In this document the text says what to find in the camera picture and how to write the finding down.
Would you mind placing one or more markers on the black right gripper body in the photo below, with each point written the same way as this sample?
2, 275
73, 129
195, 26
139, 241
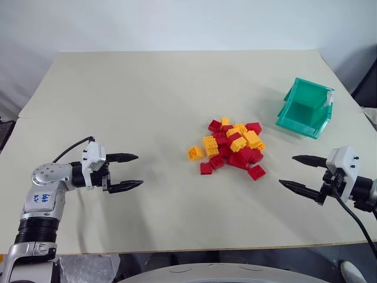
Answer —
331, 184

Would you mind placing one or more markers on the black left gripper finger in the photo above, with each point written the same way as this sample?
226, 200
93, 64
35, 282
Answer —
126, 185
123, 157

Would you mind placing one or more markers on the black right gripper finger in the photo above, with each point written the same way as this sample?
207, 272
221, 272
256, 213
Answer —
303, 189
312, 161

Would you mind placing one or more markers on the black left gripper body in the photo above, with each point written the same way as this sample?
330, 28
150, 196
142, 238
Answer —
106, 179

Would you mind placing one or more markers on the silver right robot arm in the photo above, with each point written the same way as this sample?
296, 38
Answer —
365, 188

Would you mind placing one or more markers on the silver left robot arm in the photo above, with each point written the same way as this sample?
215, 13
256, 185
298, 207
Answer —
44, 177

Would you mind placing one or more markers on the green plastic bin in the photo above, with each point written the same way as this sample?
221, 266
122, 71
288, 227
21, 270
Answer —
300, 113

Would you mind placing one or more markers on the yellow toy block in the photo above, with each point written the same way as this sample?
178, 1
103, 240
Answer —
225, 121
252, 138
212, 152
209, 141
241, 127
195, 153
232, 131
238, 145
261, 146

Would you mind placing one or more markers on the red plastic toy brick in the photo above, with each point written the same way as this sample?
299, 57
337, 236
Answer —
249, 155

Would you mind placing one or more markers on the white rounded object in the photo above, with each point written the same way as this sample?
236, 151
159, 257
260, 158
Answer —
350, 271

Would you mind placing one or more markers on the clear bubble wrap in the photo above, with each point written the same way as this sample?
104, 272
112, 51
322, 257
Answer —
85, 269

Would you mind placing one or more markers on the dark object beside table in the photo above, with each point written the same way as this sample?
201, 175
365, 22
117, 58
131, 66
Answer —
6, 132

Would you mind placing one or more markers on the silver round robot torso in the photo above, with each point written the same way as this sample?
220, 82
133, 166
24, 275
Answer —
224, 272

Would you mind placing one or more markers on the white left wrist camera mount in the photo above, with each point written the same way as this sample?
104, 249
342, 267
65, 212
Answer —
93, 156

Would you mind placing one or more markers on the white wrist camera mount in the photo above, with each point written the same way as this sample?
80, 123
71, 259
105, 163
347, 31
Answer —
93, 156
346, 160

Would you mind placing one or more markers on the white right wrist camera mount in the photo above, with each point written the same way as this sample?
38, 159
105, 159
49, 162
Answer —
346, 160

